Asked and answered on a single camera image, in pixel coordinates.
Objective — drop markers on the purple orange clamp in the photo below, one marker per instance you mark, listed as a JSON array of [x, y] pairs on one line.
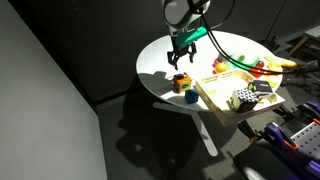
[[279, 138]]

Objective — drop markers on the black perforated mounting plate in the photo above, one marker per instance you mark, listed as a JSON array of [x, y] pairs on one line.
[[308, 141]]

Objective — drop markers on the black white patterned plush cube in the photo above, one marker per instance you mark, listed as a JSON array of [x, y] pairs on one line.
[[243, 100]]

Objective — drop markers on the dark navy plush cube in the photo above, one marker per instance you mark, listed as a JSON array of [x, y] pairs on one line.
[[260, 87]]

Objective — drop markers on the red toy apple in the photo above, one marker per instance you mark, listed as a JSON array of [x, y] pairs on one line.
[[256, 72]]

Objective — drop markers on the orange plush cube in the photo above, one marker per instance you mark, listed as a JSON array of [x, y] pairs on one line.
[[182, 82]]

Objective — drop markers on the dark purple toy plum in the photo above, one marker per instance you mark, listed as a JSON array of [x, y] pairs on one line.
[[260, 64]]

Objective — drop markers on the yellow toy banana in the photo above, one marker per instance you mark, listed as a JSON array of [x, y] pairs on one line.
[[278, 61]]

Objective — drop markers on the round white table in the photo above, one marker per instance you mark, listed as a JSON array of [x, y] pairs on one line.
[[156, 74]]

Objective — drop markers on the orange toy block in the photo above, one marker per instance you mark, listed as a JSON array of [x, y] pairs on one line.
[[271, 72]]

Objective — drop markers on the small blue cube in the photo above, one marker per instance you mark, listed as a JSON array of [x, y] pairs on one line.
[[191, 96]]

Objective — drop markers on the orange toy fruit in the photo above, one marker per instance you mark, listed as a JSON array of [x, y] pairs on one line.
[[220, 67]]

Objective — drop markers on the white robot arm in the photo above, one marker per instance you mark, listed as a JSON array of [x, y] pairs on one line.
[[179, 14]]

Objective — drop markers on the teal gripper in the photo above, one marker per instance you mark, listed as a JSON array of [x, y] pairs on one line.
[[183, 41]]

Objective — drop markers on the green plastic bowl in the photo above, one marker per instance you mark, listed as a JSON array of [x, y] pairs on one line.
[[244, 61]]

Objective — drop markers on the wooden crate tray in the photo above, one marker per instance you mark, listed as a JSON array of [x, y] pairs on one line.
[[216, 92]]

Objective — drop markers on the pink toy piece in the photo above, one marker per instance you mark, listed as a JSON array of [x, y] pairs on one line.
[[216, 62]]

